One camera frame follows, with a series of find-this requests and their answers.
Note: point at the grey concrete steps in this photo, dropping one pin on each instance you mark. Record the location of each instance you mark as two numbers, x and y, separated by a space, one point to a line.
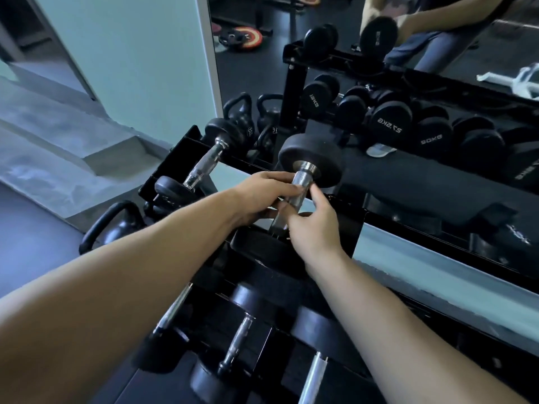
63 164

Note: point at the person's right forearm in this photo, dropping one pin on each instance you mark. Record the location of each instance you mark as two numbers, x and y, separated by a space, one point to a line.
400 340

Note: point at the person's left hand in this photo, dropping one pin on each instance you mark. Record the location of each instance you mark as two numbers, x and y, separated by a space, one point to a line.
261 195

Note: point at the black rubber floor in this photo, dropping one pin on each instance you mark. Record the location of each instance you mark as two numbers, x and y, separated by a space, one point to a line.
29 244

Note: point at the row of black dumbbells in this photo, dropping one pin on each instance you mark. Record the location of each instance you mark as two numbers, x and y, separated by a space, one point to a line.
236 345

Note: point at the black metal dumbbell rack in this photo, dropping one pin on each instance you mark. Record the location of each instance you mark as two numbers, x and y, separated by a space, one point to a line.
174 161

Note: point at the large wall mirror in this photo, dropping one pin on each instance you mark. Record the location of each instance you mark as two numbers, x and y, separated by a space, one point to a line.
252 75

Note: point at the person's right hand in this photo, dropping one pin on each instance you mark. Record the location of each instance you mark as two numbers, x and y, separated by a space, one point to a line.
316 239

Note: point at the small black round dumbbell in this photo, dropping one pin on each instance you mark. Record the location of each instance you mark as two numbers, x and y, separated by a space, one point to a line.
202 166

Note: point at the medium black round dumbbell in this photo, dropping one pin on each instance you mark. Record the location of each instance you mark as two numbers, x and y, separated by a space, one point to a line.
309 157

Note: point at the glossy black kettlebell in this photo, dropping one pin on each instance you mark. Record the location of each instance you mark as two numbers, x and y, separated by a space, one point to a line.
156 210
122 231

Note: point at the person's left forearm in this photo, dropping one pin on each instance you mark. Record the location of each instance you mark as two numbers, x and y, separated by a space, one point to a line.
105 298

